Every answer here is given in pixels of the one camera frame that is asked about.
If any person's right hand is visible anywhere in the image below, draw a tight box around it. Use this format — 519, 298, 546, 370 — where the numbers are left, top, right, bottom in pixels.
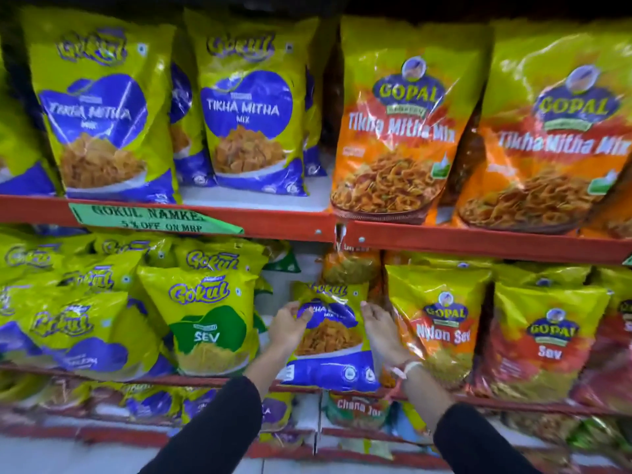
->
360, 300, 421, 372

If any person's left hand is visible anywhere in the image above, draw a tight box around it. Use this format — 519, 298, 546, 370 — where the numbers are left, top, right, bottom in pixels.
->
268, 301, 315, 357

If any small yellow blue snack packet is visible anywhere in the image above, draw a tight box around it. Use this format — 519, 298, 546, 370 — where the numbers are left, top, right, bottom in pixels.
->
277, 281, 382, 393

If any person's right forearm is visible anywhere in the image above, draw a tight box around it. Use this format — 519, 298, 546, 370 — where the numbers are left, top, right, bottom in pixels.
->
398, 364, 544, 474

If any person's left forearm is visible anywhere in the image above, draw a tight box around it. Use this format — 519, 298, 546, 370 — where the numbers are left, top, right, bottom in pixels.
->
138, 340, 300, 474

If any small orange snack packet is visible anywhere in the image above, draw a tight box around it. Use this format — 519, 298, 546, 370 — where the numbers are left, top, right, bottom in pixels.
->
322, 241, 382, 288

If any white wristband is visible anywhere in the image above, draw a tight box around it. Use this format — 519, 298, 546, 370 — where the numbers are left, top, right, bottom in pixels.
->
387, 360, 425, 382

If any yellow red snack packet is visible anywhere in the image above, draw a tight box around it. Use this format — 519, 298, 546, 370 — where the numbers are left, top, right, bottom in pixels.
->
473, 283, 614, 404
493, 263, 593, 290
572, 265, 632, 415
384, 264, 493, 391

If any red metal shelf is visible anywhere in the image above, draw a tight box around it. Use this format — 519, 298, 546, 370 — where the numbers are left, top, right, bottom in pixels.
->
0, 194, 338, 243
341, 221, 632, 266
0, 423, 632, 474
0, 362, 632, 419

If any yellow green snack packet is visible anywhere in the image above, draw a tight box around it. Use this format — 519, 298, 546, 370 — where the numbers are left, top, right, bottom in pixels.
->
137, 265, 261, 379
173, 238, 271, 278

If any row of mixed snack packets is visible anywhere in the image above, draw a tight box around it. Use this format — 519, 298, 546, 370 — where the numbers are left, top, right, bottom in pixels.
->
0, 372, 632, 464

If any large orange yellow snack bag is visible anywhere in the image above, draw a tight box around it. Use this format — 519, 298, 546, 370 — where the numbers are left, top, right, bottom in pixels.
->
453, 19, 632, 236
330, 16, 494, 226
579, 165, 632, 240

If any green paper shelf label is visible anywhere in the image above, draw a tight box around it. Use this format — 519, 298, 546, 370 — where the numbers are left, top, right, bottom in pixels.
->
68, 202, 246, 236

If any large yellow blue snack bag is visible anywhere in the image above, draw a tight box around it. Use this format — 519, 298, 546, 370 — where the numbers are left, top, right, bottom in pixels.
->
184, 9, 321, 197
302, 18, 338, 178
169, 29, 217, 188
0, 54, 59, 197
21, 7, 182, 205

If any pile of yellow blue packets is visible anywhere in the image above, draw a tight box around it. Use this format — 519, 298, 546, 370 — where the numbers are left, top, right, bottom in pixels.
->
0, 226, 174, 383

